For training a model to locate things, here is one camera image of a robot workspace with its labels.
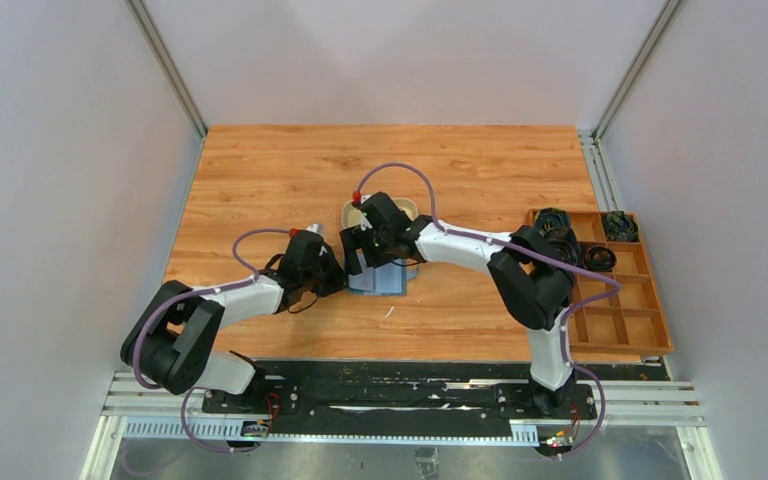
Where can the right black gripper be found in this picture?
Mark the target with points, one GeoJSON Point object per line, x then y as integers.
{"type": "Point", "coordinates": [352, 240]}

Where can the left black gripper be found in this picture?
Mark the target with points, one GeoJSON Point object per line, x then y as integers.
{"type": "Point", "coordinates": [338, 277]}

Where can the beige oval tray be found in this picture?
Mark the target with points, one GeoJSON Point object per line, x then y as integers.
{"type": "Point", "coordinates": [406, 205]}

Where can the blue card holder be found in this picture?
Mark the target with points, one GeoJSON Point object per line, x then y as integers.
{"type": "Point", "coordinates": [387, 280]}

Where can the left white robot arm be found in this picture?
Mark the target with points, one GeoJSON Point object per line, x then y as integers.
{"type": "Point", "coordinates": [171, 345]}

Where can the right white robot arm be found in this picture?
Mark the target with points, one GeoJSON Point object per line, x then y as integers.
{"type": "Point", "coordinates": [526, 270]}

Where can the wooden compartment organizer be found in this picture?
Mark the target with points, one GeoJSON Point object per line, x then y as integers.
{"type": "Point", "coordinates": [629, 322]}

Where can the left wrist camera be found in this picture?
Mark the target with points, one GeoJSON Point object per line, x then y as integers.
{"type": "Point", "coordinates": [314, 229]}

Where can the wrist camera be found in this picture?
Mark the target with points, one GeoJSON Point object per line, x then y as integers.
{"type": "Point", "coordinates": [358, 218]}
{"type": "Point", "coordinates": [314, 229]}

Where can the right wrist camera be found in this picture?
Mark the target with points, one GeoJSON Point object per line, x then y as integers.
{"type": "Point", "coordinates": [358, 218]}

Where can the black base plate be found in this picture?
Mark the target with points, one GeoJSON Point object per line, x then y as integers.
{"type": "Point", "coordinates": [383, 400]}

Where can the right aluminium corner post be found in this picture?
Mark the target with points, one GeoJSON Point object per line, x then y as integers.
{"type": "Point", "coordinates": [654, 36]}

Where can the aluminium corner post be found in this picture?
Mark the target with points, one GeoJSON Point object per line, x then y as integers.
{"type": "Point", "coordinates": [155, 42]}
{"type": "Point", "coordinates": [654, 36]}

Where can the left aluminium corner post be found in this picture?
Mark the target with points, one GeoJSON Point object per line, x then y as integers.
{"type": "Point", "coordinates": [155, 42]}

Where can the aluminium rail frame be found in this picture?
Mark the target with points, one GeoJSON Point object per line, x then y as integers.
{"type": "Point", "coordinates": [131, 413]}

